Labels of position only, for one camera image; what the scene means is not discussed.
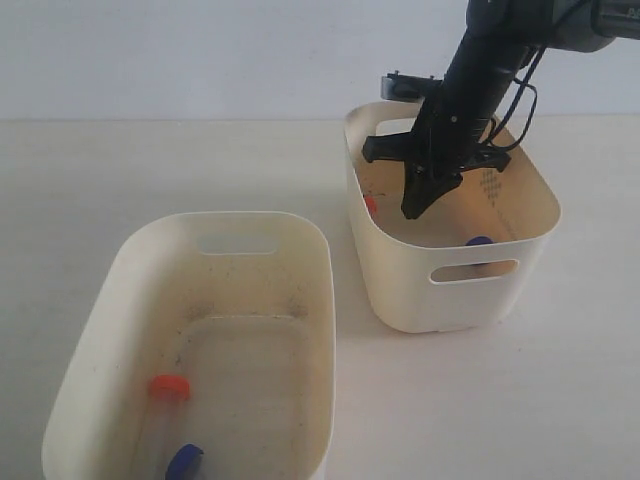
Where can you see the blue-capped tube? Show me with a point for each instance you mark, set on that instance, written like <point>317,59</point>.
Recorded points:
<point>179,459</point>
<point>480,240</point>

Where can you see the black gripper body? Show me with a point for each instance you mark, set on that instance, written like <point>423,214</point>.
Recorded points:
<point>440,143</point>

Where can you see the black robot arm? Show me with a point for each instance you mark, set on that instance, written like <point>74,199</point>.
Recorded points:
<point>504,42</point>

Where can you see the orange-capped clear tube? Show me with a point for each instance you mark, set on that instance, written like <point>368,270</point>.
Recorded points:
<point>166,394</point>

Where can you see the cream plastic bin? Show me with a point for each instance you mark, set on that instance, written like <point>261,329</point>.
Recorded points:
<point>417,273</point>
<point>239,303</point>

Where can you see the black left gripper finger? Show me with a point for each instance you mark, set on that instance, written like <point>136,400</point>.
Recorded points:
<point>421,190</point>

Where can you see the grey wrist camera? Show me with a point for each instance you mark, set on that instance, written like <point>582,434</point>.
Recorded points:
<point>406,88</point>

